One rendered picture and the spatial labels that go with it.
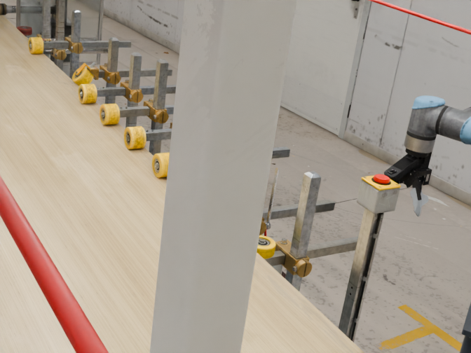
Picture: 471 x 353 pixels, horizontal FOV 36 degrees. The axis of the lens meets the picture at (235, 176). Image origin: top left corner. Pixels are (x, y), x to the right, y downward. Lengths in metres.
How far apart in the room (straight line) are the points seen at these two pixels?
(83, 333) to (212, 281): 0.25
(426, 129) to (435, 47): 2.89
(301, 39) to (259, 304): 4.47
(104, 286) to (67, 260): 0.15
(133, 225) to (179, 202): 1.64
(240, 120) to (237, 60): 0.04
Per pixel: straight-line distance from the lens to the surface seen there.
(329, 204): 2.51
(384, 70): 5.44
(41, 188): 2.29
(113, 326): 1.68
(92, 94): 3.02
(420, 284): 3.94
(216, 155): 0.42
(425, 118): 2.26
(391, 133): 5.44
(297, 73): 6.15
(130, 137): 2.60
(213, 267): 0.46
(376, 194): 1.77
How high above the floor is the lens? 1.88
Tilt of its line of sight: 23 degrees down
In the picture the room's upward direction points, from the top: 8 degrees clockwise
